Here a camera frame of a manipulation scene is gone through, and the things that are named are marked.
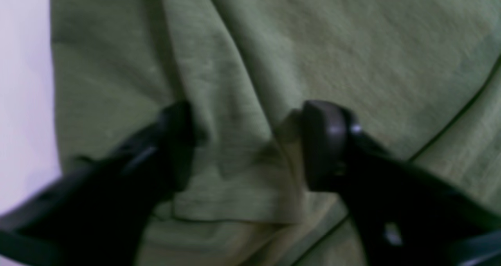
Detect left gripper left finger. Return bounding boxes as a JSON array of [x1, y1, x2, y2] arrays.
[[0, 101, 195, 266]]

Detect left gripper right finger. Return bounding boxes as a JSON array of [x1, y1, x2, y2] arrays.
[[301, 100, 500, 266]]

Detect green t-shirt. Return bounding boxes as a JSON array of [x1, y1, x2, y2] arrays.
[[50, 0, 500, 266]]

